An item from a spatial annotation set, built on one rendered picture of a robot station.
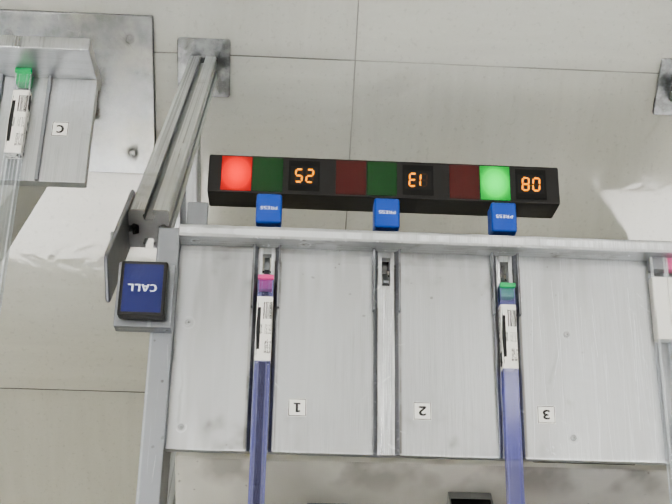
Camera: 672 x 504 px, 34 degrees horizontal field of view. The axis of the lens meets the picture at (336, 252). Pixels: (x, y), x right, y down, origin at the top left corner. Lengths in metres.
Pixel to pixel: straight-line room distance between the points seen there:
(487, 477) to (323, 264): 0.39
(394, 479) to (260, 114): 0.69
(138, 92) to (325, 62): 0.29
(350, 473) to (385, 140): 0.65
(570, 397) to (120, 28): 0.97
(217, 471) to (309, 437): 0.32
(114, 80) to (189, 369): 0.82
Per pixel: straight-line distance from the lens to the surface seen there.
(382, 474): 1.27
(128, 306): 0.96
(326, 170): 1.06
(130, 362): 1.92
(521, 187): 1.08
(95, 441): 2.02
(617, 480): 1.32
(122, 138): 1.75
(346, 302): 1.00
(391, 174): 1.07
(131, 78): 1.72
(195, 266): 1.01
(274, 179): 1.06
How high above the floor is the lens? 1.65
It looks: 66 degrees down
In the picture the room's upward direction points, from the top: 177 degrees clockwise
